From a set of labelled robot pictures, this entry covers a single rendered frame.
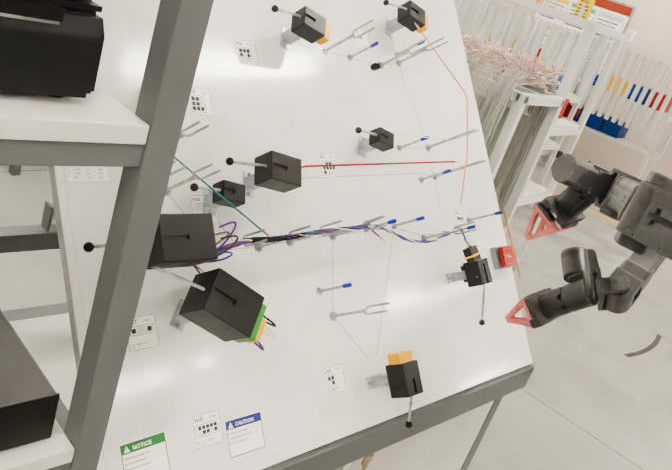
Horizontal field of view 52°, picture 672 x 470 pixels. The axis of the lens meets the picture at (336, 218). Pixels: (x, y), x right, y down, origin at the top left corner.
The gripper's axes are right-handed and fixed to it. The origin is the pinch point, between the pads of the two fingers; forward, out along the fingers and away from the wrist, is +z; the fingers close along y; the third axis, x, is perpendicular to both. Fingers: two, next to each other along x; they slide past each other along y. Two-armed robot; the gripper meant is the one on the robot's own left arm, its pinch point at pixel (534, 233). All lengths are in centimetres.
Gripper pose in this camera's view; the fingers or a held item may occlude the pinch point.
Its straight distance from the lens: 152.8
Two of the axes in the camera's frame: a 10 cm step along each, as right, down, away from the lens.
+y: -6.8, 1.0, -7.3
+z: -5.4, 6.1, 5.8
